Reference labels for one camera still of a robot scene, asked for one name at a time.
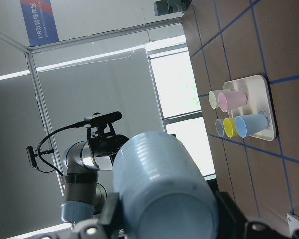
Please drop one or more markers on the blue cup on tray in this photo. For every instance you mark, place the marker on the blue cup on tray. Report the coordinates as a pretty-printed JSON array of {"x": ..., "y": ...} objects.
[{"x": 246, "y": 125}]

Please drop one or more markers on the cream plastic tray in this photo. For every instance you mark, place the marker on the cream plastic tray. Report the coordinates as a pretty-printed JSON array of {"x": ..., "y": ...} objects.
[{"x": 258, "y": 101}]

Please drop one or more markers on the pale green cup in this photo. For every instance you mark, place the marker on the pale green cup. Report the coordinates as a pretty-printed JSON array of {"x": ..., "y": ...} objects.
[{"x": 213, "y": 98}]

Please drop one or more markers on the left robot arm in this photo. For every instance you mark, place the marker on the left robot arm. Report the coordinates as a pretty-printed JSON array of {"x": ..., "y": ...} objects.
[{"x": 84, "y": 197}]

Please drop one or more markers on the light blue cup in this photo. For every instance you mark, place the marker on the light blue cup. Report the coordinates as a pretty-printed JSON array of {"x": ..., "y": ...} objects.
[{"x": 162, "y": 191}]

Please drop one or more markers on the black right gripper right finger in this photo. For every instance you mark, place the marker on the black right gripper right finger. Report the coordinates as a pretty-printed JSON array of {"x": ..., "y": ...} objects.
[{"x": 234, "y": 225}]

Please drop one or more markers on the grey cup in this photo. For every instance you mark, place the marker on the grey cup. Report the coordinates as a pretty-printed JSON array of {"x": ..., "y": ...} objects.
[{"x": 220, "y": 127}]

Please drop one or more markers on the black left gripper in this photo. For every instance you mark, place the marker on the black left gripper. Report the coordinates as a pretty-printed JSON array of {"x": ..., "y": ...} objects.
[{"x": 104, "y": 144}]

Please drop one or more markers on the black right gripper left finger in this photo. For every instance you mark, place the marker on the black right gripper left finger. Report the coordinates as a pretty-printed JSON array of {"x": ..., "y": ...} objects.
[{"x": 106, "y": 226}]

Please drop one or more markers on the pink cup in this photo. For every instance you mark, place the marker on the pink cup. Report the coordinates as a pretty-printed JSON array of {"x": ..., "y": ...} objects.
[{"x": 231, "y": 100}]

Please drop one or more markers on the blue red wall sign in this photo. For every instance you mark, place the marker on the blue red wall sign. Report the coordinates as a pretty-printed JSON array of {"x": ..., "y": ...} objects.
[{"x": 39, "y": 21}]

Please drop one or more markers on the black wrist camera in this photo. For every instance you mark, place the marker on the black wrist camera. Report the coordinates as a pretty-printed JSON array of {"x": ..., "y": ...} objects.
[{"x": 102, "y": 119}]

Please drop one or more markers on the yellow cup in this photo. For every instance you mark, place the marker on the yellow cup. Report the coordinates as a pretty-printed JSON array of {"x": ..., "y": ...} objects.
[{"x": 229, "y": 127}]

